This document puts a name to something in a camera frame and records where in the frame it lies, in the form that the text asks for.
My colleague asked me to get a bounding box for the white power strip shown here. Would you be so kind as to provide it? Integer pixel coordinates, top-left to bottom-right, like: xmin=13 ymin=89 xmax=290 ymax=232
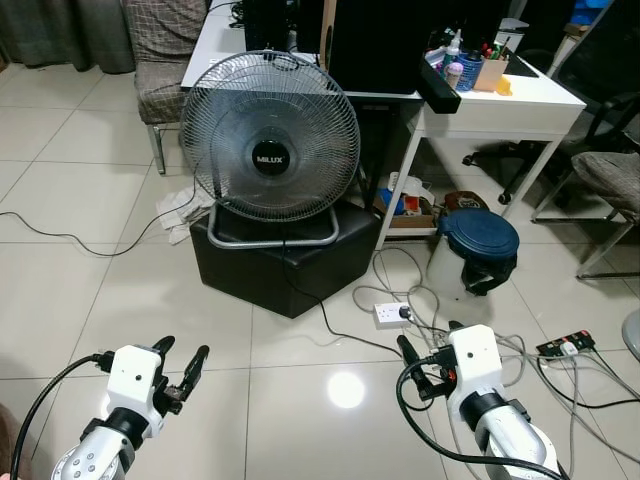
xmin=373 ymin=302 xmax=414 ymax=328

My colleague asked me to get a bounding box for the waste bin with blue lid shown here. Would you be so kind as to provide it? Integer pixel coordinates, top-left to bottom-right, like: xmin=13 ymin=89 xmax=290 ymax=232
xmin=428 ymin=208 xmax=521 ymax=298

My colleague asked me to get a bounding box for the black power strip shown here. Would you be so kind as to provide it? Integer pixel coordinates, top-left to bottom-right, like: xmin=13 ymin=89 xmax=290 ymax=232
xmin=537 ymin=332 xmax=597 ymax=359

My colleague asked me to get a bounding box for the black leather ottoman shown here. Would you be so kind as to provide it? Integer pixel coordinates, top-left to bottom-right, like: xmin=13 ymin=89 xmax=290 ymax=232
xmin=190 ymin=203 xmax=381 ymax=319

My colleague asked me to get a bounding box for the cardboard box with clutter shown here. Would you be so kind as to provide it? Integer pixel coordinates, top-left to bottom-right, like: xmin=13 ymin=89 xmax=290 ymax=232
xmin=378 ymin=173 xmax=443 ymax=230

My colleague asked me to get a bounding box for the white crumpled cloth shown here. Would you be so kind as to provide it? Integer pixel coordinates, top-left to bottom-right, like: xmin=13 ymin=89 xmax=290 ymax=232
xmin=155 ymin=185 xmax=217 ymax=247

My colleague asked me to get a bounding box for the checked grey metal-leg chair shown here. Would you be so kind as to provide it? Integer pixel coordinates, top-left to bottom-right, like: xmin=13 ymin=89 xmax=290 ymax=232
xmin=530 ymin=150 xmax=640 ymax=281

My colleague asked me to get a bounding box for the black speaker bar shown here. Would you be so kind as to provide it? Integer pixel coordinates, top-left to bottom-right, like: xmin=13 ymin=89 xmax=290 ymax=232
xmin=420 ymin=62 xmax=462 ymax=114

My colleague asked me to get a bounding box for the blue cup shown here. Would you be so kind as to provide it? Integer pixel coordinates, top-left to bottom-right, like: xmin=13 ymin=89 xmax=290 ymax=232
xmin=456 ymin=52 xmax=484 ymax=92

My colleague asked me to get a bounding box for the wooden pen holder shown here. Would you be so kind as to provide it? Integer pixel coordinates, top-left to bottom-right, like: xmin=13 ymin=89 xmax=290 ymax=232
xmin=475 ymin=55 xmax=511 ymax=94

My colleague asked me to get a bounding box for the black computer monitor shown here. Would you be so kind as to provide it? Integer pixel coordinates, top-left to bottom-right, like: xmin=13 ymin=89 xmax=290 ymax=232
xmin=328 ymin=0 xmax=506 ymax=97

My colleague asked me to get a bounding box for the checked grey chair with backrest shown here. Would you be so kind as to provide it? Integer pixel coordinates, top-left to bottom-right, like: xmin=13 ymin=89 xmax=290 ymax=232
xmin=122 ymin=0 xmax=208 ymax=176

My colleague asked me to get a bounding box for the grey curtain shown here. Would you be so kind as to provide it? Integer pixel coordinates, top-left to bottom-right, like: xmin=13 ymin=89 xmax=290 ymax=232
xmin=0 ymin=0 xmax=136 ymax=74

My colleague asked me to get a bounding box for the black computer tower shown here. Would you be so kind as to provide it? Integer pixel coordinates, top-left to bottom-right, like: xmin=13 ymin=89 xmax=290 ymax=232
xmin=240 ymin=0 xmax=323 ymax=53

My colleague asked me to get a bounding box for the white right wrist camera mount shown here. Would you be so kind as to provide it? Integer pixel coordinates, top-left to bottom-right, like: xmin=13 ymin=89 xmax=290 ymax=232
xmin=445 ymin=325 xmax=503 ymax=401

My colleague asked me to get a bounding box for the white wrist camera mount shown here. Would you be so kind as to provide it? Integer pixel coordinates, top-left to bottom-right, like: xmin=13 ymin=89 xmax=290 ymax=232
xmin=104 ymin=345 xmax=167 ymax=422
xmin=445 ymin=325 xmax=503 ymax=401

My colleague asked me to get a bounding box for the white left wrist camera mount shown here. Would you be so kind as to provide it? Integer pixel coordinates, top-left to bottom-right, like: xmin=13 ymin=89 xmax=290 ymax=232
xmin=104 ymin=345 xmax=167 ymax=422

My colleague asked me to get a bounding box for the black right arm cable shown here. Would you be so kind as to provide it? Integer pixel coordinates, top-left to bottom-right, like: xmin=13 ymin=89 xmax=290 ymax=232
xmin=395 ymin=360 xmax=561 ymax=480

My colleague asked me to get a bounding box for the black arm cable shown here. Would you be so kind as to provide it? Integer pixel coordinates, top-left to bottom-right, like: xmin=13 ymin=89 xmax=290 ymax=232
xmin=395 ymin=360 xmax=561 ymax=480
xmin=8 ymin=352 xmax=113 ymax=480

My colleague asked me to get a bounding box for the black fan power cable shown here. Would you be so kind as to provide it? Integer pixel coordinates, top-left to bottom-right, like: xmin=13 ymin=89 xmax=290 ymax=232
xmin=278 ymin=238 xmax=403 ymax=358

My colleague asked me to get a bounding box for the grey round base plate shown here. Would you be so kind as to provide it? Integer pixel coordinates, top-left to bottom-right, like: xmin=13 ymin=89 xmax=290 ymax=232
xmin=621 ymin=309 xmax=640 ymax=362

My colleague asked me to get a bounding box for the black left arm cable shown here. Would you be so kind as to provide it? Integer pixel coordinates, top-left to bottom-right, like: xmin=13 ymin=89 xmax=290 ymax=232
xmin=8 ymin=352 xmax=113 ymax=480

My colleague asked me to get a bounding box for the thin black floor cable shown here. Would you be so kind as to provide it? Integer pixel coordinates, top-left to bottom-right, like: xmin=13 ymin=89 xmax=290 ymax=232
xmin=0 ymin=205 xmax=193 ymax=258

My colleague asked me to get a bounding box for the grey wire-cage floor fan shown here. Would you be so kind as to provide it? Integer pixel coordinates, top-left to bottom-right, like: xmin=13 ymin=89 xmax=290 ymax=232
xmin=180 ymin=50 xmax=362 ymax=249

